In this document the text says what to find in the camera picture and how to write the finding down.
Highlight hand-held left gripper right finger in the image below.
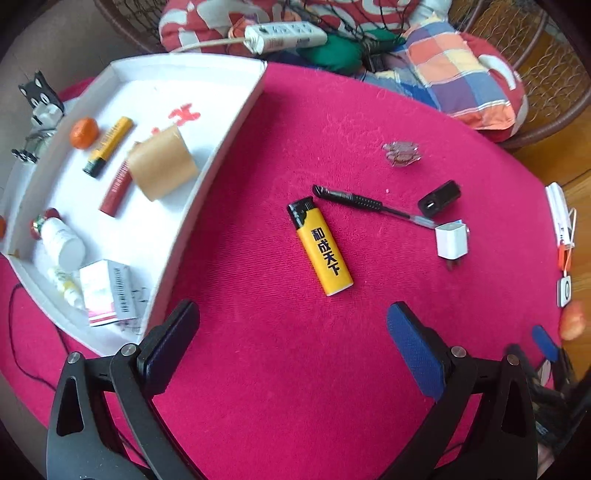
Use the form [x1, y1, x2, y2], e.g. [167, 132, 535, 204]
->
[365, 301, 539, 480]

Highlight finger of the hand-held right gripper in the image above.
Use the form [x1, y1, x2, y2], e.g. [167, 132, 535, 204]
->
[531, 325, 578, 393]

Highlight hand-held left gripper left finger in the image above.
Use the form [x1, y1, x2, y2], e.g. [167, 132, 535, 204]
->
[46, 299, 201, 480]

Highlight small white red box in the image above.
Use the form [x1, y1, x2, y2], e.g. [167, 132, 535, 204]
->
[79, 259, 141, 328]

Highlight white cardboard tray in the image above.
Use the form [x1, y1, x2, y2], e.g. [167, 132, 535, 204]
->
[0, 53, 267, 357]

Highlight yellow lighter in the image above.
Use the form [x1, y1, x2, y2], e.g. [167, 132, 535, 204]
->
[286, 198, 354, 296]

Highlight white medicine bottle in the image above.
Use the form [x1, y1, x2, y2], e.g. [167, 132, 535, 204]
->
[41, 217, 87, 271]

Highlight dark red cylindrical tube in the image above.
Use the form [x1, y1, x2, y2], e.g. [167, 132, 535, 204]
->
[98, 154, 136, 217]

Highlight brown tape roll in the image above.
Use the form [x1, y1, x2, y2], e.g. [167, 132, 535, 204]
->
[127, 126, 200, 202]

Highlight yellow black battery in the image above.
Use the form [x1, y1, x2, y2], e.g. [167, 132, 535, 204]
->
[82, 116, 134, 178]

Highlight peach coloured round object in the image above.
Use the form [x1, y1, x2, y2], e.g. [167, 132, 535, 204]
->
[558, 300, 587, 341]

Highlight small white device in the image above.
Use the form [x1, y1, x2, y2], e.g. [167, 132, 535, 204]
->
[556, 275, 574, 308]

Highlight white charger plug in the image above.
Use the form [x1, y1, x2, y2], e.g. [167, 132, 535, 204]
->
[435, 222, 469, 273]

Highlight small white dropper bottle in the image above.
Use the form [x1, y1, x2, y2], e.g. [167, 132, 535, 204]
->
[46, 265, 88, 310]

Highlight black adapter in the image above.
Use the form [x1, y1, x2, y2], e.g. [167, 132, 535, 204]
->
[418, 180, 461, 219]

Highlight black pen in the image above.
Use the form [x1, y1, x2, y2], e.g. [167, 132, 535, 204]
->
[312, 185, 437, 230]

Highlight small red green item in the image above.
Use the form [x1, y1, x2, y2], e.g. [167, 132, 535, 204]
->
[30, 208, 63, 240]

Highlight small shiny wrapper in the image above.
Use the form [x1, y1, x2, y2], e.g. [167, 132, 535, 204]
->
[382, 141, 421, 167]

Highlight red white patterned pillow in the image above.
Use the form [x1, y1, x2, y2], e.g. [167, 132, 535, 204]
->
[159, 0, 435, 54]
[462, 34, 528, 144]

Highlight black cat phone stand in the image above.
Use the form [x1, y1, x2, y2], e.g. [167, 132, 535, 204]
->
[11, 70, 65, 163]

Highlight plaid patchwork cloth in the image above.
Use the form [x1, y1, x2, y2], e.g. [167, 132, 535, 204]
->
[365, 21, 517, 131]

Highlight brown wicker chair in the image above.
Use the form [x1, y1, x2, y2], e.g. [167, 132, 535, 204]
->
[92, 0, 591, 149]

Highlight green fabric pouch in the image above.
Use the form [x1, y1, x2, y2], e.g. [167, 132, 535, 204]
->
[298, 30, 407, 75]

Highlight white power strip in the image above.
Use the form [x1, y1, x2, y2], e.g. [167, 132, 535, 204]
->
[244, 21, 326, 54]

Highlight thin black wire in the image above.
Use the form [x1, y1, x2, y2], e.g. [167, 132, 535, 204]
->
[8, 281, 63, 391]

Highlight grey frame eyeglasses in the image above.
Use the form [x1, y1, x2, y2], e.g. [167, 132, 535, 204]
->
[25, 131, 56, 153]

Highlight white power cord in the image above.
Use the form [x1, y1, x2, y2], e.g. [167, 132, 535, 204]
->
[173, 37, 252, 52]

